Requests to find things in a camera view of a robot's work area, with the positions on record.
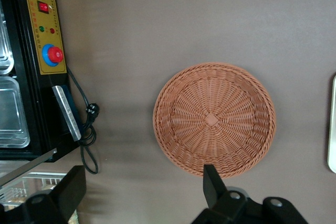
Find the white wire rack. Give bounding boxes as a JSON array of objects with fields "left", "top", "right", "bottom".
[{"left": 0, "top": 172, "right": 68, "bottom": 210}]

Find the steel tray in sealer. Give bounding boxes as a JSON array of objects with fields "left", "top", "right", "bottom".
[
  {"left": 0, "top": 76, "right": 31, "bottom": 149},
  {"left": 0, "top": 0, "right": 14, "bottom": 76}
]

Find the red emergency stop button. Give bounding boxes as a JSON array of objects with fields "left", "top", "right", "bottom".
[{"left": 41, "top": 43, "right": 65, "bottom": 67}]

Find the grey metal lever bar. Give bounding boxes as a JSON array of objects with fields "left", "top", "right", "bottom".
[{"left": 0, "top": 148, "right": 58, "bottom": 191}]

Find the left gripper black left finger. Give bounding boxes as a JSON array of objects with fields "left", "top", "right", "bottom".
[{"left": 22, "top": 165, "right": 87, "bottom": 224}]

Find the black sealing machine yellow panel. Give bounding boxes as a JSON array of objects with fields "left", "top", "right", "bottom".
[{"left": 0, "top": 0, "right": 85, "bottom": 163}]

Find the steel handle bar of sealer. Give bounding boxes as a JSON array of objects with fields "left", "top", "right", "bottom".
[{"left": 51, "top": 84, "right": 82, "bottom": 142}]

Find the black power cable with plug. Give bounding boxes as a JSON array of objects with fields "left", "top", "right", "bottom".
[{"left": 66, "top": 66, "right": 101, "bottom": 175}]

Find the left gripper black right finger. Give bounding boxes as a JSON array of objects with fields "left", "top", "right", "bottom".
[{"left": 203, "top": 164, "right": 249, "bottom": 217}]

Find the cream rectangular serving tray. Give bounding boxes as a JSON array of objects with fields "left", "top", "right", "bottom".
[{"left": 327, "top": 73, "right": 336, "bottom": 174}]

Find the round brown wicker basket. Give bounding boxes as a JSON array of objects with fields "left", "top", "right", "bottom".
[{"left": 152, "top": 62, "right": 277, "bottom": 179}]

